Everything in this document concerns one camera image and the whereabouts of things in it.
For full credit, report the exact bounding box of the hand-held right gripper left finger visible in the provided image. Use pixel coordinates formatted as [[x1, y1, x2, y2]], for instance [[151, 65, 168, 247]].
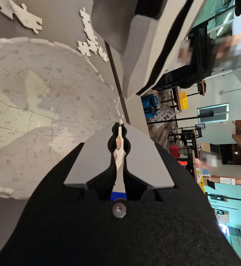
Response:
[[64, 122, 119, 201]]

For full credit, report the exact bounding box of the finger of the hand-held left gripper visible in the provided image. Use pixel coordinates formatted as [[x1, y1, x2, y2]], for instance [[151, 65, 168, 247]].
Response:
[[141, 0, 208, 96], [91, 0, 191, 98]]

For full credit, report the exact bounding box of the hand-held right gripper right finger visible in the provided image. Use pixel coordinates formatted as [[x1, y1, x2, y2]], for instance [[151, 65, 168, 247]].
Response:
[[121, 124, 175, 201]]

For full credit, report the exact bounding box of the white curved puzzle dome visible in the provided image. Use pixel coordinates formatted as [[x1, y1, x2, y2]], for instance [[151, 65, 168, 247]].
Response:
[[0, 37, 125, 200]]

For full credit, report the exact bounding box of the joined white puzzle strip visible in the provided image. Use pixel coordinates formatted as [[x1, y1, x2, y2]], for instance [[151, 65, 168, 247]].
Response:
[[9, 0, 43, 34]]

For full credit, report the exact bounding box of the puzzle instruction leaflet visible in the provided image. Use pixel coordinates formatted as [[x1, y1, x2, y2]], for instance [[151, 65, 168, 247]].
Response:
[[110, 133, 127, 201]]

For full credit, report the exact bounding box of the red plastic bin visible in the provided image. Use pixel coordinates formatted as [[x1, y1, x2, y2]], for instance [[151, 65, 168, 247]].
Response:
[[169, 145, 180, 159]]

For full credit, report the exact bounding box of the blue fabric bag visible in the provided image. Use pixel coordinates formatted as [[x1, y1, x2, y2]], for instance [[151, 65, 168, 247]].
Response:
[[141, 94, 159, 119]]

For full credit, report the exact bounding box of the printed paper sheet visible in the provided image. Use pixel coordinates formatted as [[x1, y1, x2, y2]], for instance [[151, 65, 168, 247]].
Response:
[[150, 104, 176, 128]]

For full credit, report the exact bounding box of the yellow plastic bin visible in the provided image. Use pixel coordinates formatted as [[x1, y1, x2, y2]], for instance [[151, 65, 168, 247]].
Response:
[[179, 91, 189, 110]]

